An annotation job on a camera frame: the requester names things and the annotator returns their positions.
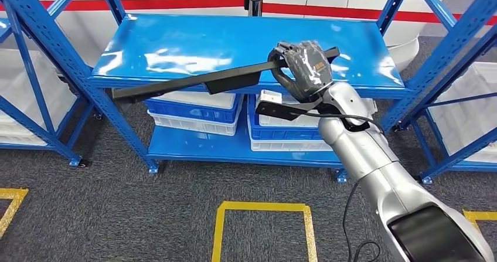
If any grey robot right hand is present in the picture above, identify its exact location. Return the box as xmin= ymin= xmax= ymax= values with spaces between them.
xmin=268 ymin=40 xmax=335 ymax=103

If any long black plastic part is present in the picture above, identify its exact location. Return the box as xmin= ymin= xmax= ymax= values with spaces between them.
xmin=111 ymin=46 xmax=341 ymax=103

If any blue metal shelf rack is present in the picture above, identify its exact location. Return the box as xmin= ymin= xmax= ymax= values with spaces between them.
xmin=0 ymin=0 xmax=98 ymax=169
xmin=409 ymin=93 xmax=497 ymax=186
xmin=0 ymin=0 xmax=497 ymax=184

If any large white plastic bin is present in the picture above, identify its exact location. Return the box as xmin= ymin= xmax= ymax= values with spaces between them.
xmin=0 ymin=47 xmax=79 ymax=147
xmin=428 ymin=61 xmax=497 ymax=165

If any yellow floor tape square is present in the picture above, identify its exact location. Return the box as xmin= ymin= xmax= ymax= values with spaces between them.
xmin=462 ymin=209 xmax=497 ymax=231

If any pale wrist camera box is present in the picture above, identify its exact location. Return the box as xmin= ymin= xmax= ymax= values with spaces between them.
xmin=258 ymin=90 xmax=284 ymax=106

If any black camera bracket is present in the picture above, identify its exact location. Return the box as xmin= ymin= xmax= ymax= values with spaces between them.
xmin=254 ymin=97 xmax=324 ymax=123

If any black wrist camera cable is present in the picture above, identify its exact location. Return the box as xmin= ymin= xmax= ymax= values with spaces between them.
xmin=290 ymin=111 xmax=386 ymax=135

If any black chrome stanchion post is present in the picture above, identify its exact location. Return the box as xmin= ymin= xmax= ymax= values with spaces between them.
xmin=243 ymin=0 xmax=264 ymax=18

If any black hanging cable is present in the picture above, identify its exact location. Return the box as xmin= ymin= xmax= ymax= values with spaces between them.
xmin=342 ymin=182 xmax=384 ymax=262

